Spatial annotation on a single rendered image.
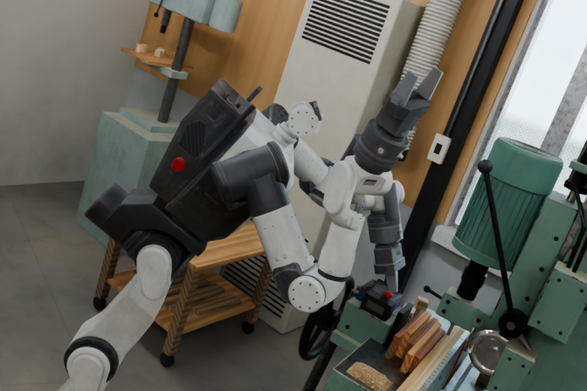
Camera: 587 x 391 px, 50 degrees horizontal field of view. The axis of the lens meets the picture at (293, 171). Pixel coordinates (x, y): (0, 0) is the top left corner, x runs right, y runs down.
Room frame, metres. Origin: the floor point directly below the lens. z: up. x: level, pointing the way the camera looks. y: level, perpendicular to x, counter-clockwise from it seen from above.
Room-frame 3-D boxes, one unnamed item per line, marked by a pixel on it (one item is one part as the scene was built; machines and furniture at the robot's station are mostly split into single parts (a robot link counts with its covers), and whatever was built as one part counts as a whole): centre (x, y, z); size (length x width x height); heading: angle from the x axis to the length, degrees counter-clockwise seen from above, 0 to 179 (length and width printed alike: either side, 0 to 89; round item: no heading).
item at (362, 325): (1.61, -0.34, 0.91); 0.15 x 0.14 x 0.09; 155
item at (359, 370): (1.34, -0.33, 0.91); 0.10 x 0.07 x 0.02; 65
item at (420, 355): (1.52, -0.49, 0.92); 0.22 x 0.02 x 0.05; 155
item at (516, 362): (1.38, -0.65, 1.02); 0.09 x 0.07 x 0.12; 155
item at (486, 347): (1.43, -0.61, 1.02); 0.12 x 0.03 x 0.12; 65
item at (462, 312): (1.59, -0.56, 1.03); 0.14 x 0.07 x 0.09; 65
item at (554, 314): (1.37, -0.68, 1.23); 0.09 x 0.08 x 0.15; 65
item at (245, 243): (2.77, 0.32, 0.32); 0.66 x 0.57 x 0.64; 148
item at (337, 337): (1.57, -0.42, 0.87); 0.61 x 0.30 x 0.06; 155
